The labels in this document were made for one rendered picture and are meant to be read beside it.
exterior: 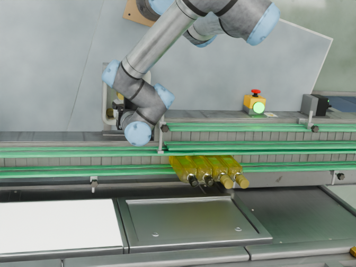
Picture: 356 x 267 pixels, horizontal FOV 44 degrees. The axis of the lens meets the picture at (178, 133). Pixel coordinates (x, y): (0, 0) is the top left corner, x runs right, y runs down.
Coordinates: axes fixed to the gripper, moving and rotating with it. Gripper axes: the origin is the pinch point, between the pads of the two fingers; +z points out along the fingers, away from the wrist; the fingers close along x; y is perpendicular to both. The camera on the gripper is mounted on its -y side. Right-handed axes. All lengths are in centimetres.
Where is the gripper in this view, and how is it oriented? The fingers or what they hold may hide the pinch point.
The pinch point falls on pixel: (123, 100)
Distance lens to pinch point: 164.2
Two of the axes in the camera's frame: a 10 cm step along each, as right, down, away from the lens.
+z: -2.5, -3.1, 9.2
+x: 9.6, 0.3, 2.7
